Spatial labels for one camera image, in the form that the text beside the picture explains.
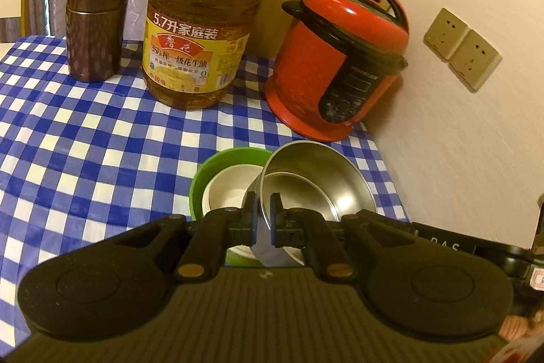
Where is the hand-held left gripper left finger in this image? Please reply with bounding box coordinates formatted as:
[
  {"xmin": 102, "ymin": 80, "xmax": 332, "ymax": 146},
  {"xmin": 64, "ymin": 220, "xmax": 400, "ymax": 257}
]
[{"xmin": 123, "ymin": 193, "xmax": 260, "ymax": 283}]

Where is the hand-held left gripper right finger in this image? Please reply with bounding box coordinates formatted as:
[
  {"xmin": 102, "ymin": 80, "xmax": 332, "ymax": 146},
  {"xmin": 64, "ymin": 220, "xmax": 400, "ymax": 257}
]
[{"xmin": 270, "ymin": 193, "xmax": 411, "ymax": 281}]

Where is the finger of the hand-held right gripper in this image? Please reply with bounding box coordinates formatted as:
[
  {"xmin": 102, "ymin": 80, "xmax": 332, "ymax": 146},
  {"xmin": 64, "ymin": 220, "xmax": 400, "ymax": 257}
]
[{"xmin": 361, "ymin": 209, "xmax": 413, "ymax": 228}]

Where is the white bowl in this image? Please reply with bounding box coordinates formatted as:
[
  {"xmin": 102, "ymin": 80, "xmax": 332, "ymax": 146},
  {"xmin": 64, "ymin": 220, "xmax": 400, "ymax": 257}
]
[{"xmin": 202, "ymin": 169, "xmax": 307, "ymax": 266}]

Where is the stainless steel bowl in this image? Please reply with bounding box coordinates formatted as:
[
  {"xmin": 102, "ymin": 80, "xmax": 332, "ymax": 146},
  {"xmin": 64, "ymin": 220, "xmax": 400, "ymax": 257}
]
[{"xmin": 241, "ymin": 141, "xmax": 377, "ymax": 268}]

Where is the green plastic bowl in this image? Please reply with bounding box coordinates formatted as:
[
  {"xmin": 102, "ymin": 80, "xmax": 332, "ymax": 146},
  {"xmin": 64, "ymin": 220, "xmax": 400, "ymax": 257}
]
[{"xmin": 189, "ymin": 147, "xmax": 273, "ymax": 266}]

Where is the red electric pressure cooker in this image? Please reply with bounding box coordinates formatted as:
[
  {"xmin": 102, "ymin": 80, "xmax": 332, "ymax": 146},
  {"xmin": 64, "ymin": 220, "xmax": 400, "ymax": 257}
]
[{"xmin": 265, "ymin": 0, "xmax": 410, "ymax": 142}]

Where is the blue white checkered tablecloth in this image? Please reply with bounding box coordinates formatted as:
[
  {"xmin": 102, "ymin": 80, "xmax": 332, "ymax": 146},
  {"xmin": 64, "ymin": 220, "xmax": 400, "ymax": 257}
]
[{"xmin": 0, "ymin": 35, "xmax": 411, "ymax": 351}]

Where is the large cooking oil bottle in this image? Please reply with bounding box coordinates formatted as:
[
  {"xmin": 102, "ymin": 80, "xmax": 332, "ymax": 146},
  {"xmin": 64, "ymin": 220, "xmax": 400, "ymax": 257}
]
[{"xmin": 141, "ymin": 0, "xmax": 273, "ymax": 111}]

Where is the brown metal thermos jar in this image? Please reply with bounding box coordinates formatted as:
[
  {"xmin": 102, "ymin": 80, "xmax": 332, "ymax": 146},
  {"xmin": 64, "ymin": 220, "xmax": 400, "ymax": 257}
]
[{"xmin": 65, "ymin": 0, "xmax": 132, "ymax": 82}]

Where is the beige wall socket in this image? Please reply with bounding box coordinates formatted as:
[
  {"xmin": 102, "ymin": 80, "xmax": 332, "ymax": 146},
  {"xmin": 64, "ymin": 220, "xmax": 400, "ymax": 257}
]
[
  {"xmin": 448, "ymin": 29, "xmax": 503, "ymax": 92},
  {"xmin": 423, "ymin": 8, "xmax": 470, "ymax": 61}
]

